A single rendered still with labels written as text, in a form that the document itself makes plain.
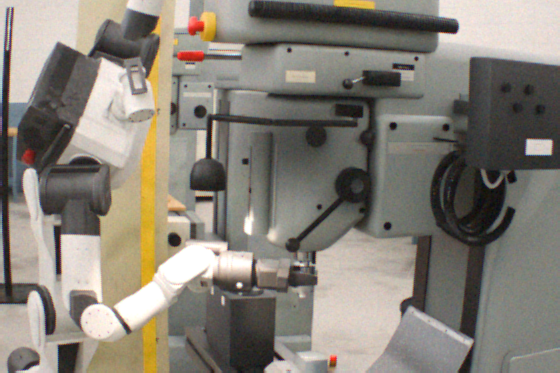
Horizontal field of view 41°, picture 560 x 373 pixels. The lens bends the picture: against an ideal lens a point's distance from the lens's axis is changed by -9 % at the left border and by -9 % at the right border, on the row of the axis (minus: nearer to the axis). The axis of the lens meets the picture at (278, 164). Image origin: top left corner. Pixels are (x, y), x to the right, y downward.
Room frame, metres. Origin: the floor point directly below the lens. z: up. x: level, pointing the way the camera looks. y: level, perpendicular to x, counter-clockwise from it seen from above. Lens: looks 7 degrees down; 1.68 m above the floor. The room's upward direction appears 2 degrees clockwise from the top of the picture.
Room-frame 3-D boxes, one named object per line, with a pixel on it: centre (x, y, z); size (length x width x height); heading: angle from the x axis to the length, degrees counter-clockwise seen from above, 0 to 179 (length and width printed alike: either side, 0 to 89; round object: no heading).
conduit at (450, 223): (1.60, -0.38, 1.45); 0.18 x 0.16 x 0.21; 110
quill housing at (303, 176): (1.69, -0.07, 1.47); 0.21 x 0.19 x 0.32; 20
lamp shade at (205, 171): (1.59, 0.14, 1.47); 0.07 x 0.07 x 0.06
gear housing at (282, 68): (1.71, -0.10, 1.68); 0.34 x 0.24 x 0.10; 110
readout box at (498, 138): (1.48, -0.46, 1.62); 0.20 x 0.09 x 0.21; 110
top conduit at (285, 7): (1.57, -0.15, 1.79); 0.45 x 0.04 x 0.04; 110
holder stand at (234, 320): (2.02, 0.09, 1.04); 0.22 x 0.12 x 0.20; 20
